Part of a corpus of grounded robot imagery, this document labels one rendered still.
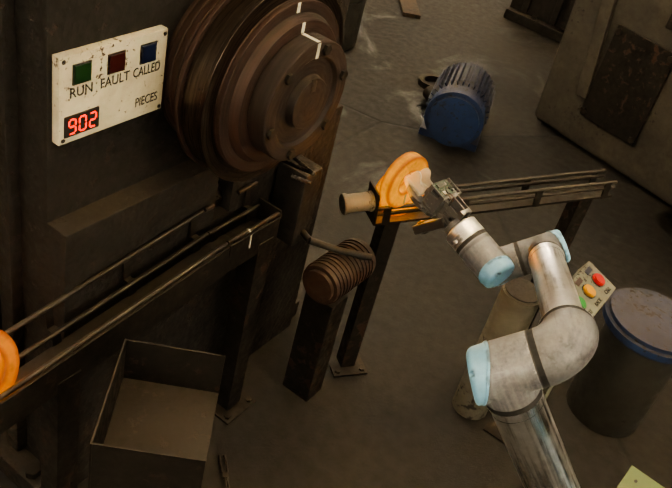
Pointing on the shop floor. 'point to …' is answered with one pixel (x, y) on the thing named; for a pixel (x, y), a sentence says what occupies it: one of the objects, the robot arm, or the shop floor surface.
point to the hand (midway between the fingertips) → (406, 174)
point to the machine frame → (111, 197)
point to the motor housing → (323, 315)
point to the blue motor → (459, 106)
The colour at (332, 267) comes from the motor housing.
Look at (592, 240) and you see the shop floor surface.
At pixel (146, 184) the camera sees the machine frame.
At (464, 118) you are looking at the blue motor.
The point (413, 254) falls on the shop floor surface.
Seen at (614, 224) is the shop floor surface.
